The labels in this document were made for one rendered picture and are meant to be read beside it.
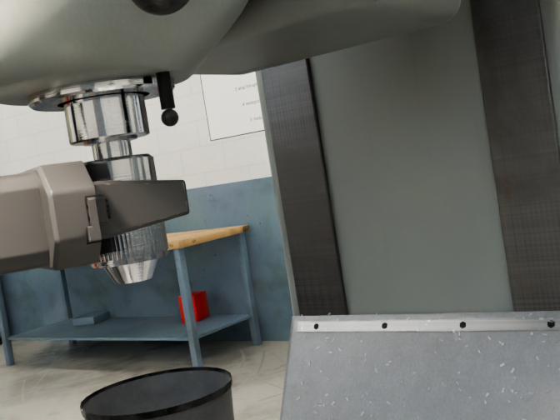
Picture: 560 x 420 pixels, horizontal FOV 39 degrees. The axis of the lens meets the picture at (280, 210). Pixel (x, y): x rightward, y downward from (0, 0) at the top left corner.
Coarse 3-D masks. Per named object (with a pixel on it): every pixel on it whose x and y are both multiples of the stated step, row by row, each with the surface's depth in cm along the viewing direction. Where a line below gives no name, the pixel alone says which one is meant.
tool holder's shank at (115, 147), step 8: (128, 136) 46; (136, 136) 47; (88, 144) 46; (96, 144) 46; (104, 144) 46; (112, 144) 46; (120, 144) 46; (128, 144) 46; (96, 152) 46; (104, 152) 46; (112, 152) 46; (120, 152) 46; (128, 152) 46
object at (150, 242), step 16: (112, 176) 44; (128, 176) 45; (144, 176) 45; (160, 224) 46; (112, 240) 45; (128, 240) 45; (144, 240) 45; (160, 240) 46; (112, 256) 45; (128, 256) 45; (144, 256) 45; (160, 256) 46
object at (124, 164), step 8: (96, 160) 45; (104, 160) 44; (112, 160) 44; (120, 160) 45; (128, 160) 45; (136, 160) 45; (144, 160) 46; (152, 160) 46; (88, 168) 45; (96, 168) 44; (104, 168) 44; (112, 168) 44; (120, 168) 45; (128, 168) 45; (136, 168) 45; (144, 168) 45; (152, 168) 46; (96, 176) 45; (104, 176) 44
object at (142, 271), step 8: (128, 264) 45; (136, 264) 46; (144, 264) 46; (152, 264) 46; (112, 272) 46; (120, 272) 46; (128, 272) 46; (136, 272) 46; (144, 272) 46; (152, 272) 47; (112, 280) 47; (120, 280) 46; (128, 280) 46; (136, 280) 46
